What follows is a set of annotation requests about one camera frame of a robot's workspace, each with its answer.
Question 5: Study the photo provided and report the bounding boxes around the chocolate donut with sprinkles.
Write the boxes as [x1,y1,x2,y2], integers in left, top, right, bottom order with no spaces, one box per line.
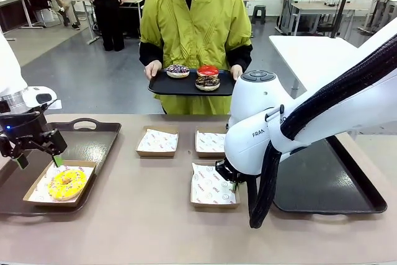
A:
[194,75,221,92]

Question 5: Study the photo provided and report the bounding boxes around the large white table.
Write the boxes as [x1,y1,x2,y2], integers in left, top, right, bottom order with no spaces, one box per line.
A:
[268,34,364,91]

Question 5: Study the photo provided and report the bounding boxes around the small black serving tray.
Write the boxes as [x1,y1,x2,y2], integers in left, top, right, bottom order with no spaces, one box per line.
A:
[147,68,236,97]

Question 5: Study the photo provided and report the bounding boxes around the standing person in black clothes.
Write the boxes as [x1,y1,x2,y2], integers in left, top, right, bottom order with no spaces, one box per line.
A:
[81,0,125,52]

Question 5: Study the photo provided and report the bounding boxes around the black plastic tray with handles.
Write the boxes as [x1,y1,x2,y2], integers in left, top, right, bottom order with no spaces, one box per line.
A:
[272,136,388,215]

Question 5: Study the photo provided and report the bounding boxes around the person in green jacket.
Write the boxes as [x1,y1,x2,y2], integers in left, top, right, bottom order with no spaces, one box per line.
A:
[138,0,254,115]

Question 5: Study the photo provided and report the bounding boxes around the person's left hand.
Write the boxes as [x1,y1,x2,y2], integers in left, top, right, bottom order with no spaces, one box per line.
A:
[229,64,244,81]

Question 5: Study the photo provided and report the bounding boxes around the dark plastic stool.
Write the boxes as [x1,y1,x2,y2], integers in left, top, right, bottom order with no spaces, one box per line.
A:
[251,4,267,25]

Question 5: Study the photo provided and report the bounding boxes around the brown cardboard food box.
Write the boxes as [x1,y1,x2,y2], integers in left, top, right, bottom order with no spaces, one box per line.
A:
[195,125,230,158]
[22,159,97,209]
[135,125,180,158]
[189,161,241,209]

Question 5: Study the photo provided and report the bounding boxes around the black metal stand pole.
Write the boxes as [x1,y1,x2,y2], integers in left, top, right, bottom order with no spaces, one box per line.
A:
[331,0,358,38]

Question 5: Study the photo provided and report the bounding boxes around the person's left forearm black sleeve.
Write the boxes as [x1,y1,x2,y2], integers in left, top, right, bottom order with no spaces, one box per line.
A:
[227,44,254,74]

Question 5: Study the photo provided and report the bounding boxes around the red glazed donut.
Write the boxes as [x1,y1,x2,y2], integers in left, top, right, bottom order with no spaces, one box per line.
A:
[196,65,220,78]

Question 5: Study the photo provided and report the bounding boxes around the brown plastic tray with handles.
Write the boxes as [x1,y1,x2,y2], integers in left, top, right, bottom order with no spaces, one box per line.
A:
[0,118,122,215]

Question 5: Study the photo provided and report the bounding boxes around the person's right hand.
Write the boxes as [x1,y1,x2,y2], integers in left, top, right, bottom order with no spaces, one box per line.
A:
[144,60,164,81]

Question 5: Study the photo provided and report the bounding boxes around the yellow sprinkled donut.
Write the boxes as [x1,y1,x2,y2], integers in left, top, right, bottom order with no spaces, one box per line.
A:
[48,168,88,202]

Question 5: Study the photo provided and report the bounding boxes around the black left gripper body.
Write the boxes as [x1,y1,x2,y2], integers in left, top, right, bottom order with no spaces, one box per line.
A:
[0,110,48,142]

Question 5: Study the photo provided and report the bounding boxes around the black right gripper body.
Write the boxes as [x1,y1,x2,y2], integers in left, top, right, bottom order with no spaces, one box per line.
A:
[215,157,246,184]

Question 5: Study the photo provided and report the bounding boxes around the dark donut dense coloured sprinkles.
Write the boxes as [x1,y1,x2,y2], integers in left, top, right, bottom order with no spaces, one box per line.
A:
[166,64,190,79]

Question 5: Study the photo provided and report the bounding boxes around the black braided cable sleeve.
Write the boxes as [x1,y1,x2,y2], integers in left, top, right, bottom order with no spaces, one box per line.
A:
[249,46,397,229]

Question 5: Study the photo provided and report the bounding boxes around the person's right forearm black sleeve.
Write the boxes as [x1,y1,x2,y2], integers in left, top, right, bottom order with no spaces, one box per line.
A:
[138,41,163,68]

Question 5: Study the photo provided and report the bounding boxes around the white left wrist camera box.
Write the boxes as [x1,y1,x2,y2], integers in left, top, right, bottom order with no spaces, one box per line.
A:
[45,98,63,111]

